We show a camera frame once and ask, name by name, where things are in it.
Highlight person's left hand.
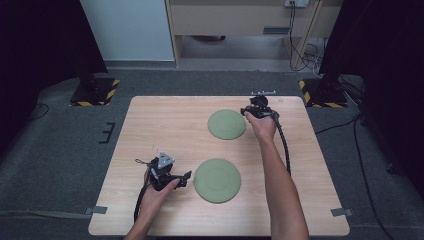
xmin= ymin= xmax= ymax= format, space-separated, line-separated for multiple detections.
xmin=139 ymin=169 xmax=181 ymax=218

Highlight black curtain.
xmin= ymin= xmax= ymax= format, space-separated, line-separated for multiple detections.
xmin=318 ymin=0 xmax=424 ymax=198
xmin=0 ymin=0 xmax=109 ymax=154

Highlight grey strip on desk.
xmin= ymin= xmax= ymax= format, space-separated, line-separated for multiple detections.
xmin=262 ymin=26 xmax=290 ymax=35

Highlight grey tape piece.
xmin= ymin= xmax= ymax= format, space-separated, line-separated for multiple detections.
xmin=84 ymin=205 xmax=109 ymax=216
xmin=330 ymin=207 xmax=354 ymax=218

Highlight light wooden desk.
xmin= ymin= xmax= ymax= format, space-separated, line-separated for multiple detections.
xmin=165 ymin=0 xmax=344 ymax=70

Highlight white partition panel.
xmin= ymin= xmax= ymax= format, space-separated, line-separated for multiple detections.
xmin=79 ymin=0 xmax=176 ymax=62

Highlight long black floor cable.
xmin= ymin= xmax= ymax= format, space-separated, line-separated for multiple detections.
xmin=314 ymin=113 xmax=389 ymax=240

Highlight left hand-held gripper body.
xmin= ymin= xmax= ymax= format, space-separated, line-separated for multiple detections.
xmin=148 ymin=152 xmax=176 ymax=192

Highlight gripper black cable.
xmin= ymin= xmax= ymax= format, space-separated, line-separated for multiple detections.
xmin=133 ymin=184 xmax=150 ymax=223
xmin=272 ymin=111 xmax=292 ymax=177

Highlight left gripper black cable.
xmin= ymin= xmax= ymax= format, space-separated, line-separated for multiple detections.
xmin=133 ymin=184 xmax=150 ymax=223

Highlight black stand base yellow stripes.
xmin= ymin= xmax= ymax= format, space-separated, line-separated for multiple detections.
xmin=298 ymin=78 xmax=349 ymax=109
xmin=69 ymin=77 xmax=121 ymax=107

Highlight green round plate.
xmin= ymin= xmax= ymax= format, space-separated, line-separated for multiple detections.
xmin=207 ymin=109 xmax=248 ymax=141
xmin=193 ymin=157 xmax=242 ymax=205

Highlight thin black floor cable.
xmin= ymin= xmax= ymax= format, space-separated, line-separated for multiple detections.
xmin=28 ymin=102 xmax=50 ymax=122

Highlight grey wall socket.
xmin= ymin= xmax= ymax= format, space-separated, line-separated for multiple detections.
xmin=284 ymin=0 xmax=310 ymax=8

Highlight person's right hand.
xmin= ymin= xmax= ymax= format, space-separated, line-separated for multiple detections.
xmin=244 ymin=112 xmax=278 ymax=143

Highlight black hanging power cable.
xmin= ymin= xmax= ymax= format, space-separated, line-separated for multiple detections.
xmin=288 ymin=1 xmax=316 ymax=72

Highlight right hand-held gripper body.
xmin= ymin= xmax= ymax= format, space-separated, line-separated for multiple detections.
xmin=249 ymin=90 xmax=281 ymax=119

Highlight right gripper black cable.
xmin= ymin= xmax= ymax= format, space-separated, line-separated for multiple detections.
xmin=272 ymin=111 xmax=292 ymax=177

